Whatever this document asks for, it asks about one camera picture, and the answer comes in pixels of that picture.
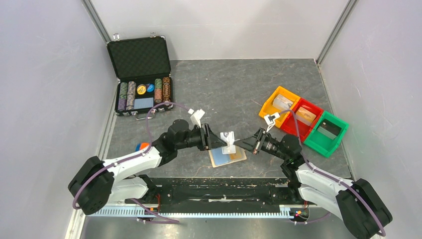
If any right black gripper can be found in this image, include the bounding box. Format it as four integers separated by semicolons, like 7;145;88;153
233;127;288;161

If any card deck in green bin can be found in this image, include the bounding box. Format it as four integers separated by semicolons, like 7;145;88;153
317;120;341;140

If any left aluminium frame post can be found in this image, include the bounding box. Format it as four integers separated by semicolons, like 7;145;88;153
81;0;111;43

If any yellow dealer button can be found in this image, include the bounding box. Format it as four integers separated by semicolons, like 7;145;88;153
136;84;147;95

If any black poker chip case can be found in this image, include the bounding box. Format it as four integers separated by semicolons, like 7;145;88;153
106;35;175;116

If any orange blue toy block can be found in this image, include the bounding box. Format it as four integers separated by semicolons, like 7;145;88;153
135;142;150;152

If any brown orange chip stack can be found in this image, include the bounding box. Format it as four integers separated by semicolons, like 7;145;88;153
162;77;171;106

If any green purple chip stack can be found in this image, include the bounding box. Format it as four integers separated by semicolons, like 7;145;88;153
117;82;128;111

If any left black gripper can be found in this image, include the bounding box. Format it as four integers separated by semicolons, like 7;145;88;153
176;123;227;151

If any green orange chip stack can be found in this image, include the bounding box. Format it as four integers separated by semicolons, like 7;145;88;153
154;78;163;103

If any card deck in red bin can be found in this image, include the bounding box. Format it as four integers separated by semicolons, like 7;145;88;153
296;107;317;126

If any aluminium frame post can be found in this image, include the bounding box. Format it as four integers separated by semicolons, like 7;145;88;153
315;0;358;68
81;0;111;43

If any right aluminium frame post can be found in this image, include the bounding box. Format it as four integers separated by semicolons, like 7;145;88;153
315;0;358;68

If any grey purple chip stack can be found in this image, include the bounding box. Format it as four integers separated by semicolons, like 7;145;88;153
126;81;136;110

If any yellow plastic bin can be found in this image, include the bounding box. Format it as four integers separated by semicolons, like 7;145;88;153
258;86;301;128

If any green plastic bin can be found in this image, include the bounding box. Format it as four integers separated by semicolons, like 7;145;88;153
304;111;349;157

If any blue playing card deck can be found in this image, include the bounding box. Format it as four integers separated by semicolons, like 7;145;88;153
134;98;154;110

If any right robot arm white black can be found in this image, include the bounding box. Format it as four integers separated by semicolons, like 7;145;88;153
234;128;393;239

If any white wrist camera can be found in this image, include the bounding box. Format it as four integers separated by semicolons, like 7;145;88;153
264;112;280;132
188;109;205;128

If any card deck in yellow bin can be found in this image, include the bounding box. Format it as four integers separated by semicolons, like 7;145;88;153
272;94;294;112

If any red plastic bin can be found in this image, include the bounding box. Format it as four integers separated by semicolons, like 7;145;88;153
280;98;324;142

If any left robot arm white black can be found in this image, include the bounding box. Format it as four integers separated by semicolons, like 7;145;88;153
68;119;227;215

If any white slotted cable duct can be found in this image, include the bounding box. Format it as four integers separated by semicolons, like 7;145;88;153
90;205;294;219

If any beige leather card holder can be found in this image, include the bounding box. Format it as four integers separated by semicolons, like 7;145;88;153
209;147;247;168

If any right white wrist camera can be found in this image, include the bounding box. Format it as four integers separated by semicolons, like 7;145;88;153
264;112;280;132

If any blue dealer button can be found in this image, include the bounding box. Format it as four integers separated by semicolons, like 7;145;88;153
146;84;155;93

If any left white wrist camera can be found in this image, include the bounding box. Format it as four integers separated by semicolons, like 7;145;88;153
188;109;205;128

